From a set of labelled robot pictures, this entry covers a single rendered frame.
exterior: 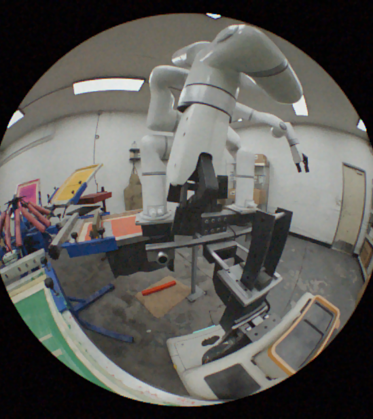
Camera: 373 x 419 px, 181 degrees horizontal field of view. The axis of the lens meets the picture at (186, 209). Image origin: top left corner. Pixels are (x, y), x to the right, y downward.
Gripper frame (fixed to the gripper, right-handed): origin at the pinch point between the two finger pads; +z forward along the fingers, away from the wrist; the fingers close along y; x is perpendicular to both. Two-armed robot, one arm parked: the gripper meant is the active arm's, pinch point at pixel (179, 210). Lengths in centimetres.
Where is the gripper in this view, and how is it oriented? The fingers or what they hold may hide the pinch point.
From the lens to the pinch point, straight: 20.8
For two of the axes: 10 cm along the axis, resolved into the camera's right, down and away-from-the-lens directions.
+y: 1.9, 5.1, -8.4
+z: -2.4, 8.5, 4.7
